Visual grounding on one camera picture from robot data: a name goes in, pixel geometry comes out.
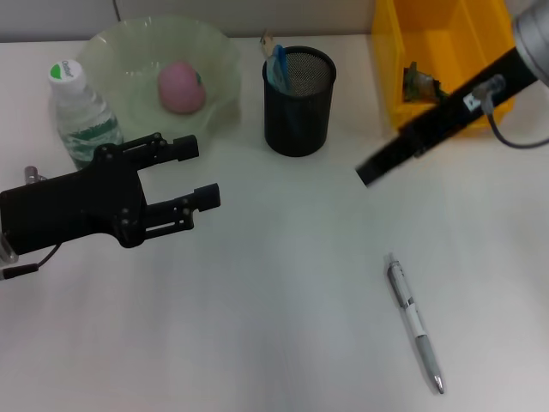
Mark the yellow plastic bin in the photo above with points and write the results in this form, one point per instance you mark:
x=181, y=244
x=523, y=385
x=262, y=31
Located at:
x=454, y=34

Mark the green plastic wrapper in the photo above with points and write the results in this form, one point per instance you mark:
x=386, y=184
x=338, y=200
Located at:
x=418, y=83

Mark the blue scissors with sheath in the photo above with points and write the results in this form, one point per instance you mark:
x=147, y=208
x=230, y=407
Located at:
x=279, y=68

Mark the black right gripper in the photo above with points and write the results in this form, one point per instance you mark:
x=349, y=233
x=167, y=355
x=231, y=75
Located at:
x=463, y=111

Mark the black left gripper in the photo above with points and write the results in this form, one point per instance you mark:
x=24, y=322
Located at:
x=86, y=201

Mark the pink peach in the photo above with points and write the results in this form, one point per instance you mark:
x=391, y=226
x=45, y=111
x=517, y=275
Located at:
x=180, y=88

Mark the clear plastic bottle green label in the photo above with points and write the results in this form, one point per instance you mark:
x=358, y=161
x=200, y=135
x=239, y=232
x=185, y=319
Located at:
x=81, y=116

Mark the pale green glass fruit plate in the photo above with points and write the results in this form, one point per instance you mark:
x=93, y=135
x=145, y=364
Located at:
x=128, y=116

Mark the black mesh pen holder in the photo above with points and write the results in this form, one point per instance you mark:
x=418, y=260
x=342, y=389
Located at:
x=296, y=124

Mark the white grey ballpoint pen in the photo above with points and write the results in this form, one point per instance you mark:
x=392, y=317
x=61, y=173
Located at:
x=418, y=332

